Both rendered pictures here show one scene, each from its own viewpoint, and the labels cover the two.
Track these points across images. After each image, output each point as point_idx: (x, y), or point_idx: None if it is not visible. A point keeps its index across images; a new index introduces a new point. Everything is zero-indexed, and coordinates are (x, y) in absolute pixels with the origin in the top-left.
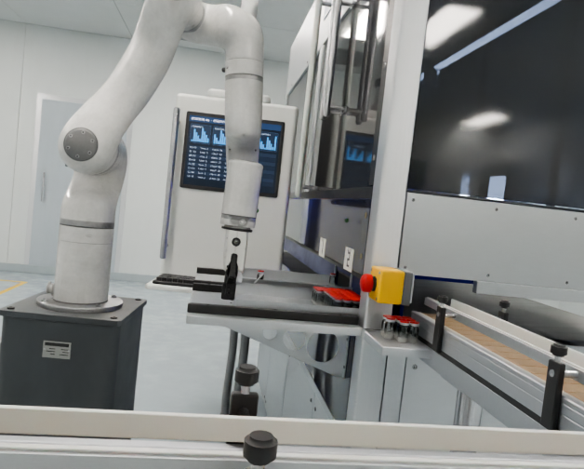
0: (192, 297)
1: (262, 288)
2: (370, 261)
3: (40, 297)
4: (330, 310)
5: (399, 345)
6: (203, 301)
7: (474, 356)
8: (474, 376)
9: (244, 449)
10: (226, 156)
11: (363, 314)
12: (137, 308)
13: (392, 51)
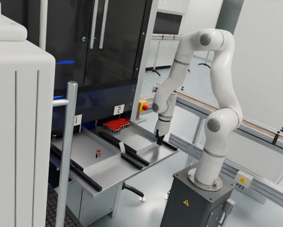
0: (159, 159)
1: (125, 145)
2: (138, 102)
3: (220, 186)
4: (136, 125)
5: (141, 116)
6: (160, 154)
7: (150, 105)
8: (150, 108)
9: None
10: (169, 95)
11: (134, 119)
12: (184, 168)
13: (150, 31)
